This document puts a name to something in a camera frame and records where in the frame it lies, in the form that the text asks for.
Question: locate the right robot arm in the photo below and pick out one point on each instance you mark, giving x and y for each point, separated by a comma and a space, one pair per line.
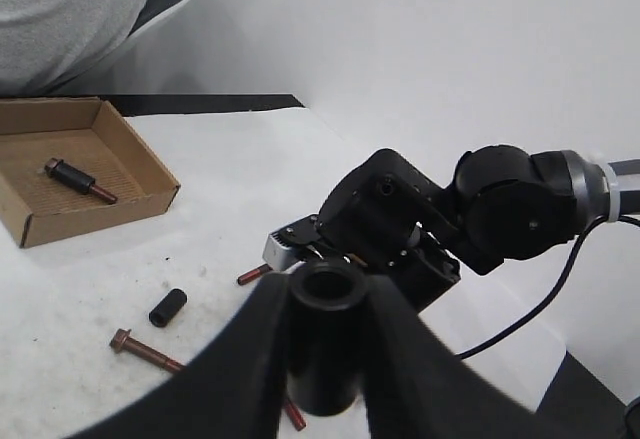
520, 209

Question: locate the copper-coloured bolt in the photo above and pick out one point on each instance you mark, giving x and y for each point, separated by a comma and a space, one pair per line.
251, 275
295, 414
145, 353
102, 191

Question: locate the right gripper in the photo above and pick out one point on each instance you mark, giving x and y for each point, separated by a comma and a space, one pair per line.
372, 209

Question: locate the person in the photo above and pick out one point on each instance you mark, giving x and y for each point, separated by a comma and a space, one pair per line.
60, 14

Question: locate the black cylindrical sleeve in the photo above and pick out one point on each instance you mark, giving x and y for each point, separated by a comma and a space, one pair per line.
324, 349
74, 177
167, 308

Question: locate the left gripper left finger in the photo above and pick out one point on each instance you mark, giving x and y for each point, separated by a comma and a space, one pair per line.
240, 374

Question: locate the cardboard box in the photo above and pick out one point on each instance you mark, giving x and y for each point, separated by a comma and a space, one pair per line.
75, 184

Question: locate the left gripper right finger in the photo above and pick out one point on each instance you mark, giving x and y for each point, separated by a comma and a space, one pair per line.
410, 389

